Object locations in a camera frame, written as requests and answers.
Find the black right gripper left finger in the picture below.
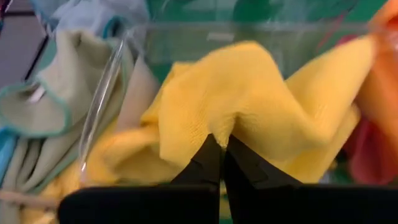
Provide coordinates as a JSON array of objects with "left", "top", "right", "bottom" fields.
[{"left": 57, "top": 133, "right": 222, "bottom": 224}]

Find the black aluminium table frame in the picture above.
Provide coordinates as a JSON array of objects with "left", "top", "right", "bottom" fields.
[{"left": 22, "top": 30, "right": 52, "bottom": 84}]

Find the green table mat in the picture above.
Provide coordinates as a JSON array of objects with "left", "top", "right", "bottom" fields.
[{"left": 146, "top": 0, "right": 389, "bottom": 85}]

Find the clear plastic bin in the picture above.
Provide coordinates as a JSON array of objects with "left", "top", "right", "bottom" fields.
[{"left": 77, "top": 18, "right": 398, "bottom": 187}]

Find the yellow microfiber towel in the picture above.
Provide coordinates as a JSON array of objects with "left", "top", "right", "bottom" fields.
[
  {"left": 20, "top": 124, "right": 178, "bottom": 224},
  {"left": 139, "top": 33, "right": 379, "bottom": 187}
]

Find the pink microfiber towel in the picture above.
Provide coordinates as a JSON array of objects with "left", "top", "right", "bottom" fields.
[{"left": 340, "top": 114, "right": 398, "bottom": 186}]

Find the grey-blue microfiber towel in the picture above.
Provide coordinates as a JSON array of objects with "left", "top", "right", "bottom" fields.
[{"left": 29, "top": 0, "right": 152, "bottom": 37}]

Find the teal blue microfiber towel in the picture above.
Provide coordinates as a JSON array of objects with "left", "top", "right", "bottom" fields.
[{"left": 0, "top": 127, "right": 18, "bottom": 187}]

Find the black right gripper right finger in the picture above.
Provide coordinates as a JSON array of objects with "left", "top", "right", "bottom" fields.
[{"left": 223, "top": 134, "right": 398, "bottom": 224}]

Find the sage green microfiber towel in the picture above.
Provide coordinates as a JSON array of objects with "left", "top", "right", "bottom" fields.
[{"left": 0, "top": 29, "right": 161, "bottom": 195}]

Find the orange microfiber towel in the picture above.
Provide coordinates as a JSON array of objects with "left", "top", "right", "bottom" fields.
[{"left": 354, "top": 0, "right": 398, "bottom": 134}]

